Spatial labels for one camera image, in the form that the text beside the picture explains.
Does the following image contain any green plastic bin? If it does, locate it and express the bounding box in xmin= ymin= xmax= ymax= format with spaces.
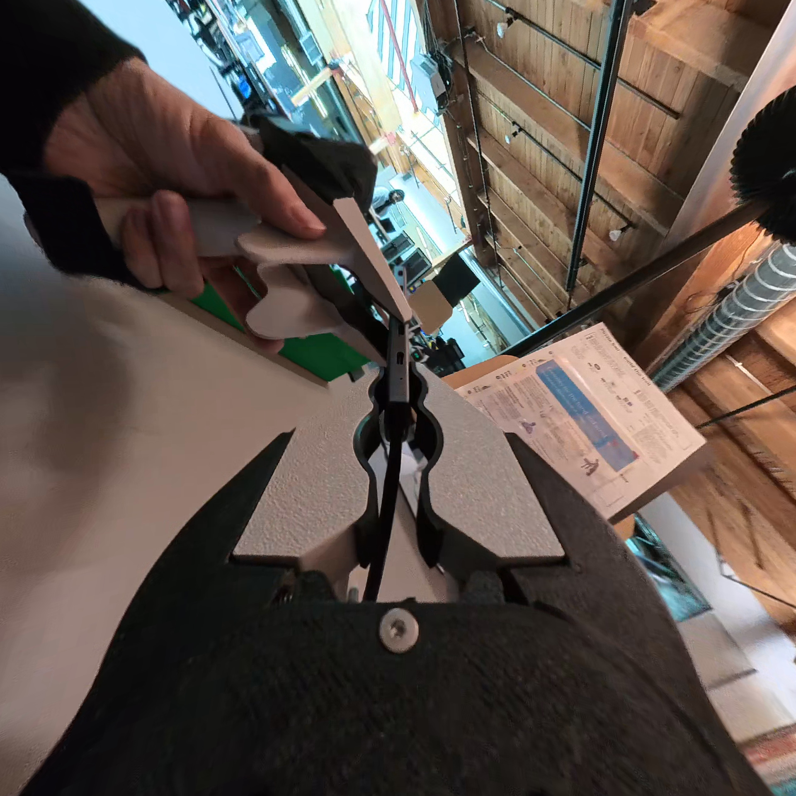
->
xmin=189 ymin=266 xmax=377 ymax=383

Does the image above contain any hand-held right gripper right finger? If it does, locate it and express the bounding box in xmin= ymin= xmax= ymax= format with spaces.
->
xmin=412 ymin=366 xmax=568 ymax=570

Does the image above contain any wooden document stand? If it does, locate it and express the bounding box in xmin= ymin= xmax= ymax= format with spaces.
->
xmin=440 ymin=322 xmax=710 ymax=524

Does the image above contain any short black hub cable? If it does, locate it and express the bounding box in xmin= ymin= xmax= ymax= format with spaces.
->
xmin=362 ymin=423 xmax=405 ymax=603

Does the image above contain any black pleated round lamp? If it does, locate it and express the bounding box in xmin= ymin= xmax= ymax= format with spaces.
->
xmin=730 ymin=87 xmax=796 ymax=245

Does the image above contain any person's left hand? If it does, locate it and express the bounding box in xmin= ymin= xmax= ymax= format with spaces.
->
xmin=45 ymin=59 xmax=327 ymax=357

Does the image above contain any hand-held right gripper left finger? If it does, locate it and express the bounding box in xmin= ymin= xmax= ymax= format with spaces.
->
xmin=231 ymin=367 xmax=381 ymax=570

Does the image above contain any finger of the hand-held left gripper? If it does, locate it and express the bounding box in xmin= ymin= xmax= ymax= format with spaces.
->
xmin=332 ymin=196 xmax=413 ymax=325

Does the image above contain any grey metal USB hub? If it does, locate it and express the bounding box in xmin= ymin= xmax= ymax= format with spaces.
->
xmin=386 ymin=317 xmax=416 ymax=436

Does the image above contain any grey desk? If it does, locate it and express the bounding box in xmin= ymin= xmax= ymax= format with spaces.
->
xmin=0 ymin=177 xmax=386 ymax=796

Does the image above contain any silver ventilation duct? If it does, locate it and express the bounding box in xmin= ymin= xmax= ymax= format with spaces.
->
xmin=650 ymin=244 xmax=796 ymax=393

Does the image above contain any black metal pole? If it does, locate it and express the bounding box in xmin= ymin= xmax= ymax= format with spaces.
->
xmin=497 ymin=202 xmax=769 ymax=358

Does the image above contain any ceiling projector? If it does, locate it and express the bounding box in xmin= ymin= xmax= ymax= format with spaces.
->
xmin=412 ymin=55 xmax=454 ymax=113

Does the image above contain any black monitor panel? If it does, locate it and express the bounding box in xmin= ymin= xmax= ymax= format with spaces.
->
xmin=434 ymin=254 xmax=481 ymax=307

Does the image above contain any cardboard panel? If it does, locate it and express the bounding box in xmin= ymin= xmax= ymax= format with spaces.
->
xmin=407 ymin=283 xmax=453 ymax=335

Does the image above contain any person's left forearm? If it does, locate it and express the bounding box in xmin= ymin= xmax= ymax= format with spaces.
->
xmin=0 ymin=0 xmax=165 ymax=293

